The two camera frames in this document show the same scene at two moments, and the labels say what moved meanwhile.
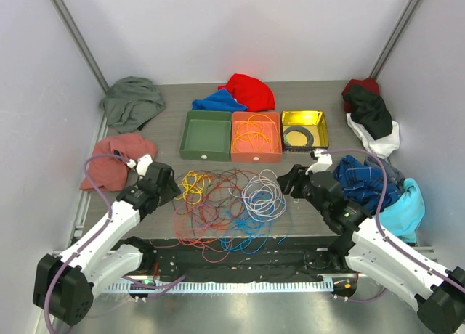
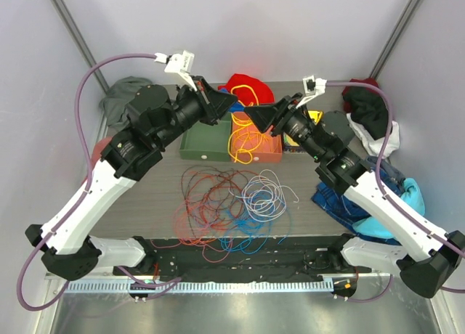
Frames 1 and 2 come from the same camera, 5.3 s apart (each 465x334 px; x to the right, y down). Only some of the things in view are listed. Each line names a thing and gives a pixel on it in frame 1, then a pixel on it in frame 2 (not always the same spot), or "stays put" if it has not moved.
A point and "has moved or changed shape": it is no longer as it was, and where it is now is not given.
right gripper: x=296 y=176 to x=283 y=112
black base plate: x=237 y=259 stays put
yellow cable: x=192 y=187 has moved or changed shape
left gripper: x=172 y=191 to x=213 y=103
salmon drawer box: x=256 y=137 stays put
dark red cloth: x=369 y=84 stays put
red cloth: x=254 y=94 stays put
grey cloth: x=130 y=102 stays put
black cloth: x=369 y=111 stays put
